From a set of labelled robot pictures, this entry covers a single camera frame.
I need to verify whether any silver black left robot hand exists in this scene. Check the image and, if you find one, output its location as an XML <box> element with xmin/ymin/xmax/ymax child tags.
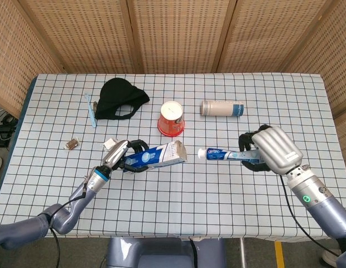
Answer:
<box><xmin>102</xmin><ymin>139</ymin><xmax>150</xmax><ymax>174</ymax></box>

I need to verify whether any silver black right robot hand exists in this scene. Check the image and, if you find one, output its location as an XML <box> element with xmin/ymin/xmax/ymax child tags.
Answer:
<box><xmin>238</xmin><ymin>125</ymin><xmax>304</xmax><ymax>175</ymax></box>

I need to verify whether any blue white toothpaste box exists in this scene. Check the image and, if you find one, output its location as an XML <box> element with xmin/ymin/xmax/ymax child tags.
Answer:
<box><xmin>123</xmin><ymin>140</ymin><xmax>188</xmax><ymax>171</ymax></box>

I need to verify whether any blue white toothpaste tube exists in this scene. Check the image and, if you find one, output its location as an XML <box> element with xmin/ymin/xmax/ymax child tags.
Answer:
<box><xmin>197</xmin><ymin>147</ymin><xmax>263</xmax><ymax>163</ymax></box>

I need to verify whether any white wrapped candy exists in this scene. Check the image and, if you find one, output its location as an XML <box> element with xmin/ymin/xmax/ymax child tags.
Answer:
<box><xmin>102</xmin><ymin>138</ymin><xmax>118</xmax><ymax>151</ymax></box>

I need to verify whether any brown wrapped candy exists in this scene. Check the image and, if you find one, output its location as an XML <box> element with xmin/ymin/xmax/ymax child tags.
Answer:
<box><xmin>64</xmin><ymin>138</ymin><xmax>80</xmax><ymax>151</ymax></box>

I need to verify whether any light blue plastic stick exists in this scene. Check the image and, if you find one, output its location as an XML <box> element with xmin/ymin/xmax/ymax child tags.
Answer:
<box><xmin>84</xmin><ymin>93</ymin><xmax>97</xmax><ymax>128</ymax></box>

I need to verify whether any black cap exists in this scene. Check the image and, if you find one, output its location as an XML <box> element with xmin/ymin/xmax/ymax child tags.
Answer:
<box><xmin>94</xmin><ymin>78</ymin><xmax>151</xmax><ymax>121</ymax></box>

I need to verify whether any orange instant noodle cup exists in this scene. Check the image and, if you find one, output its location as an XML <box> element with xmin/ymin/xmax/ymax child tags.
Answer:
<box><xmin>157</xmin><ymin>100</ymin><xmax>186</xmax><ymax>137</ymax></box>

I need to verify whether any white blue paper cup stack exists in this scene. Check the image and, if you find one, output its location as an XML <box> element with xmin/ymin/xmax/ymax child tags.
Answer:
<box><xmin>200</xmin><ymin>99</ymin><xmax>244</xmax><ymax>117</ymax></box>

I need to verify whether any blue checkered tablecloth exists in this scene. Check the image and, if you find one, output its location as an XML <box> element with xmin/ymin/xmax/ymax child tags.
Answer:
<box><xmin>0</xmin><ymin>73</ymin><xmax>346</xmax><ymax>241</ymax></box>

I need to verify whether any white table leg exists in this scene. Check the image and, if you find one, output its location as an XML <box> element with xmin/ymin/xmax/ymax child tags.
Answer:
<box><xmin>239</xmin><ymin>238</ymin><xmax>246</xmax><ymax>268</ymax></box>

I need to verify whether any grey-blue robot torso base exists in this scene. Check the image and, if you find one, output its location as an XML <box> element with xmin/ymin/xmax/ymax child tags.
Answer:
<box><xmin>105</xmin><ymin>237</ymin><xmax>227</xmax><ymax>268</ymax></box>

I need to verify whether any white shoe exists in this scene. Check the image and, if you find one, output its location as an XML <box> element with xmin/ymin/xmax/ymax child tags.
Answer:
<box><xmin>321</xmin><ymin>249</ymin><xmax>342</xmax><ymax>266</ymax></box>

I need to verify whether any wooden bamboo folding screen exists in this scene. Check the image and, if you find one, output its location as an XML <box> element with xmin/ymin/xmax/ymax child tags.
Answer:
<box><xmin>0</xmin><ymin>0</ymin><xmax>346</xmax><ymax>121</ymax></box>

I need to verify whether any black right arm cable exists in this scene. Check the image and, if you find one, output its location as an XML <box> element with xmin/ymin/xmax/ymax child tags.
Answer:
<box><xmin>280</xmin><ymin>174</ymin><xmax>341</xmax><ymax>257</ymax></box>

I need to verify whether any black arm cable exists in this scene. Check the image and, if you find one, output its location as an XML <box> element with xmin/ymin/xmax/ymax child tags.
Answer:
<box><xmin>49</xmin><ymin>175</ymin><xmax>92</xmax><ymax>268</ymax></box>
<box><xmin>280</xmin><ymin>174</ymin><xmax>341</xmax><ymax>257</ymax></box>

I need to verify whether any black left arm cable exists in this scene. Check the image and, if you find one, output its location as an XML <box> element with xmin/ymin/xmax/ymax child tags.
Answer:
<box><xmin>49</xmin><ymin>175</ymin><xmax>92</xmax><ymax>268</ymax></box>

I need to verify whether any black torso cable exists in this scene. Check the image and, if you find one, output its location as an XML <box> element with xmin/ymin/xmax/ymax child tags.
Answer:
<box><xmin>189</xmin><ymin>238</ymin><xmax>197</xmax><ymax>268</ymax></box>

